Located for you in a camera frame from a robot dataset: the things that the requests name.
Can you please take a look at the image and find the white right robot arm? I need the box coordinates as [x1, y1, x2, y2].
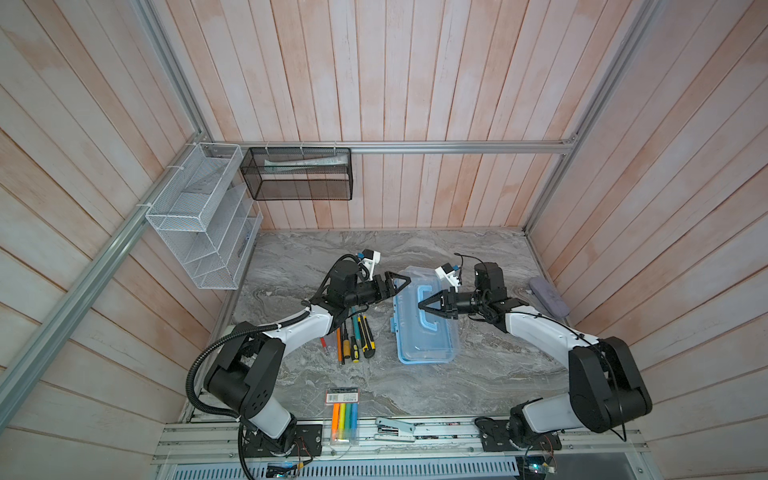
[418, 261, 653, 449]

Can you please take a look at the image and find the orange handled screwdriver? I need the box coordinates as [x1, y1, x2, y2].
[335, 327, 345, 365]

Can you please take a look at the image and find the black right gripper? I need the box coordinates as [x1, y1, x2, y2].
[419, 288, 486, 319]

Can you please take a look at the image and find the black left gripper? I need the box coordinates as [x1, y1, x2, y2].
[345, 271, 411, 307]

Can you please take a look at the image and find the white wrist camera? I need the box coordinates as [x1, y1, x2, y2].
[435, 263, 462, 291]
[358, 249, 381, 281]

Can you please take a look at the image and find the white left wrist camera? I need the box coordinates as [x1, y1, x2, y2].
[358, 249, 381, 281]

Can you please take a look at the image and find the yellow black utility knife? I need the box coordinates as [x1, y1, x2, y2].
[358, 315, 376, 359]

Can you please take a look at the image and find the yellow black screwdriver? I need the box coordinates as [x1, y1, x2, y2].
[350, 337, 360, 363]

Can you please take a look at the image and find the black wire mesh basket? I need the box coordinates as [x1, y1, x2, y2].
[240, 146, 354, 201]

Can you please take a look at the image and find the teal handled tool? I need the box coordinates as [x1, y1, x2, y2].
[352, 315, 363, 350]

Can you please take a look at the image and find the aluminium mounting rail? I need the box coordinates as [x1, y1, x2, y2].
[152, 416, 649, 465]

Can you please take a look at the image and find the white wire mesh shelf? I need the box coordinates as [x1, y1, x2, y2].
[146, 143, 263, 290]

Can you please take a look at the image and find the blue clear-lid tool box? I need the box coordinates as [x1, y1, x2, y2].
[390, 266, 460, 365]

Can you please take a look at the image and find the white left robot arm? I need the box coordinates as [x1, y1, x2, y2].
[185, 254, 411, 451]

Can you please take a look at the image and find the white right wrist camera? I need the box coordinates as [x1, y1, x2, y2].
[435, 263, 462, 291]

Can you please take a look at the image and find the highlighter marker pack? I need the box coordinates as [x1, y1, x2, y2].
[325, 387, 360, 445]

